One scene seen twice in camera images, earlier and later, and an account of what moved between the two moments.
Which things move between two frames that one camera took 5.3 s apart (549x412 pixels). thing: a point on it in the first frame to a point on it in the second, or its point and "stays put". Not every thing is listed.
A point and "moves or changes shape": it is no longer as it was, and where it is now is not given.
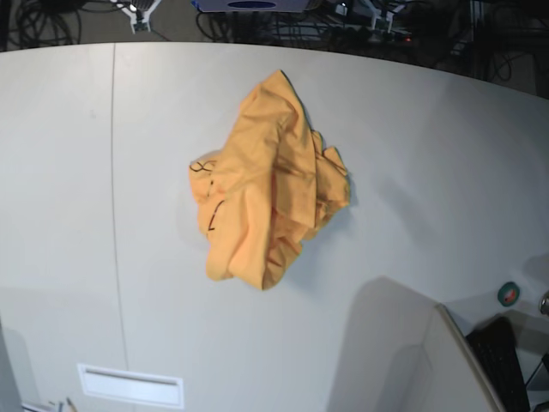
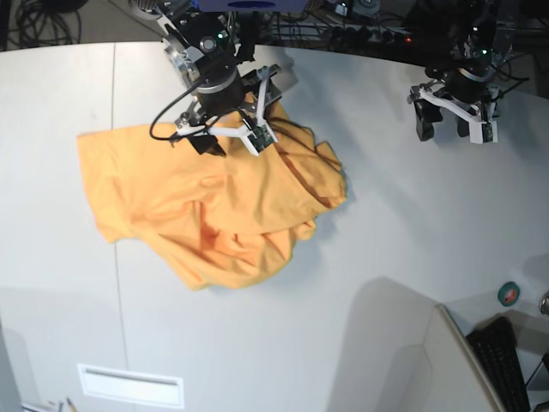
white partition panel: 402,353 stays put
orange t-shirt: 268,189 moves or changes shape
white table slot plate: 132,386 stays put
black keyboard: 494,344 stays put
